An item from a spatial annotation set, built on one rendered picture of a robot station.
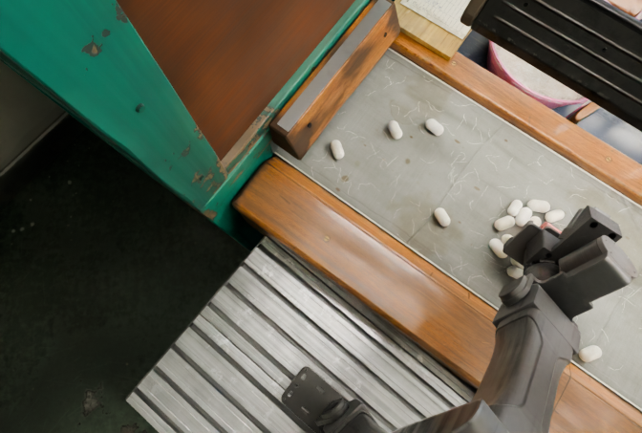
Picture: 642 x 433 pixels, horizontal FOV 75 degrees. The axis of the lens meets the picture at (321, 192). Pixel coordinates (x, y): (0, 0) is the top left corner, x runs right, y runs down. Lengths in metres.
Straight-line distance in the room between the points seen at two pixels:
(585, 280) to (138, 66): 0.51
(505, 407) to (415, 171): 0.46
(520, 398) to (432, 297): 0.31
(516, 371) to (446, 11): 0.64
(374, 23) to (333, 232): 0.34
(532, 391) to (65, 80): 0.43
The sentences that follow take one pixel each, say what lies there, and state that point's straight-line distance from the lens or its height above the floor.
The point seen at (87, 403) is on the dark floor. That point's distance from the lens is 1.63.
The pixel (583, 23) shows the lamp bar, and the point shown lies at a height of 1.10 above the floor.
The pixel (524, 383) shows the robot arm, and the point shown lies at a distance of 0.43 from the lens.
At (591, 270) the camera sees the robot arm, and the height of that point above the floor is 0.97.
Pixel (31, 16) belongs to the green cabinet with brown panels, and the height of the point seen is 1.24.
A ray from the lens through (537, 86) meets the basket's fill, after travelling 0.92.
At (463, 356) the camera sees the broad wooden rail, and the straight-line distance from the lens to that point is 0.71.
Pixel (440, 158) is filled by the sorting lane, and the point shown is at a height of 0.74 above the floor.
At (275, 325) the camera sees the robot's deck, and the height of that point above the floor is 0.65.
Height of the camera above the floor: 1.44
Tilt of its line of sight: 75 degrees down
